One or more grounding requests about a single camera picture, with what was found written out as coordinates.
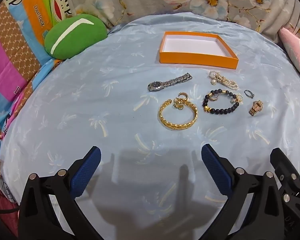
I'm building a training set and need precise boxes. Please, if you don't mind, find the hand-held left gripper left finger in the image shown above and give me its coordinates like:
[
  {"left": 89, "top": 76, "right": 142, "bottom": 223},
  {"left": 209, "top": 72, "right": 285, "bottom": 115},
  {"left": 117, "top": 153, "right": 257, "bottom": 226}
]
[{"left": 18, "top": 146, "right": 102, "bottom": 240}]

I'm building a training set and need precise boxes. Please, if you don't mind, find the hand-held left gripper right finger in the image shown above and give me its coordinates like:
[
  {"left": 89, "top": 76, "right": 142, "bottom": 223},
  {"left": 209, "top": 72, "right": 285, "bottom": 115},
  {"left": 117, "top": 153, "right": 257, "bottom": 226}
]
[{"left": 201, "top": 144, "right": 290, "bottom": 240}]

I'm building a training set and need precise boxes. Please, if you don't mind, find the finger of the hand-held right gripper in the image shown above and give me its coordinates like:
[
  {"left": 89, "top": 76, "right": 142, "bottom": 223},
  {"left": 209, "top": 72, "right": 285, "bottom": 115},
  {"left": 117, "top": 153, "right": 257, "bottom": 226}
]
[{"left": 270, "top": 148, "right": 300, "bottom": 205}]

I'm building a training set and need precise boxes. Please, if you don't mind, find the black bead bracelet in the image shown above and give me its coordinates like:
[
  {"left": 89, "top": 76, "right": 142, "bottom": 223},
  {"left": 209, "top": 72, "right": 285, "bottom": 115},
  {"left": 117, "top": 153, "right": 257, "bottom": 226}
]
[{"left": 202, "top": 89, "right": 243, "bottom": 114}]

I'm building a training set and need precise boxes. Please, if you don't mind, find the gold wristwatch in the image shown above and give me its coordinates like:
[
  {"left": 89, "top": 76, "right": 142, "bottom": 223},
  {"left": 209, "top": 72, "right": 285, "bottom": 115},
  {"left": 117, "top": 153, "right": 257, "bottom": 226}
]
[{"left": 249, "top": 100, "right": 263, "bottom": 117}]

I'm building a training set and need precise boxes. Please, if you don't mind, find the gold braided bangle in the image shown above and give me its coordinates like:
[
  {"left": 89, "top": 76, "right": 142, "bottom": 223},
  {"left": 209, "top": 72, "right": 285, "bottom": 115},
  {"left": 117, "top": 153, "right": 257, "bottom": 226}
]
[{"left": 159, "top": 99, "right": 199, "bottom": 130}]

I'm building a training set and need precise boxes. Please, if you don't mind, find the pearl bracelet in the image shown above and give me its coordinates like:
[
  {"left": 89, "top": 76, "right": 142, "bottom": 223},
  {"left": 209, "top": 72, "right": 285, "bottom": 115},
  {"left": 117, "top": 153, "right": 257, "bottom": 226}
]
[{"left": 209, "top": 70, "right": 239, "bottom": 90}]

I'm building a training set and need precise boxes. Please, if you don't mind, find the silver wristwatch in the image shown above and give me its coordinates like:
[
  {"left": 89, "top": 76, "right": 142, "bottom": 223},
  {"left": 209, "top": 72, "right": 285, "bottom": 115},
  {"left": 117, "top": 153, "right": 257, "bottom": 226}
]
[{"left": 147, "top": 73, "right": 192, "bottom": 92}]

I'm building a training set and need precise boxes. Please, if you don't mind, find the orange cardboard box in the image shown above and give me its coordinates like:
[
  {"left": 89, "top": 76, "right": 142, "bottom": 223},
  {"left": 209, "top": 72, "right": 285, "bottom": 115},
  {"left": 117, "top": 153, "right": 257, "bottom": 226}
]
[{"left": 159, "top": 31, "right": 239, "bottom": 70}]

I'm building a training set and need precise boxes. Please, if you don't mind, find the light blue palm-print sheet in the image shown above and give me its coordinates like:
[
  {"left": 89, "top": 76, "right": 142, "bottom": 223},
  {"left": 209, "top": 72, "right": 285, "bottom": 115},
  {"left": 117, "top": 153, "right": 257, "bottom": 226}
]
[{"left": 0, "top": 12, "right": 300, "bottom": 240}]

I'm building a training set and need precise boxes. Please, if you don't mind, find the pink plush pillow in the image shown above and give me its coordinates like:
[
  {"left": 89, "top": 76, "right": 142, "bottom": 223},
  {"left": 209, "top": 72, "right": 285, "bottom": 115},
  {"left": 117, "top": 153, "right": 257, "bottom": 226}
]
[{"left": 279, "top": 27, "right": 300, "bottom": 77}]

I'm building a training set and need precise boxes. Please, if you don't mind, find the green pillow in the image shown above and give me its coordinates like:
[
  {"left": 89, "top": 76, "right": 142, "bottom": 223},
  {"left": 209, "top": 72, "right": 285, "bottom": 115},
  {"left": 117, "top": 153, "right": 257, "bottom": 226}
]
[{"left": 44, "top": 14, "right": 108, "bottom": 60}]

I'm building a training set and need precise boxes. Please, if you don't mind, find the colourful cartoon blanket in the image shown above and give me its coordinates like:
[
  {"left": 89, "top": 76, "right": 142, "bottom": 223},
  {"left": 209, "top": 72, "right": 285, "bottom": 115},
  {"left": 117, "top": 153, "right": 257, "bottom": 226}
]
[{"left": 0, "top": 0, "right": 74, "bottom": 230}]

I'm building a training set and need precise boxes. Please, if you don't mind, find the black cable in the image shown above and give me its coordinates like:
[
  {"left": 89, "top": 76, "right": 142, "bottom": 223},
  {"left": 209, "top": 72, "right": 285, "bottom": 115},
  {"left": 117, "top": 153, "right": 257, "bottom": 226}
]
[{"left": 0, "top": 203, "right": 20, "bottom": 215}]

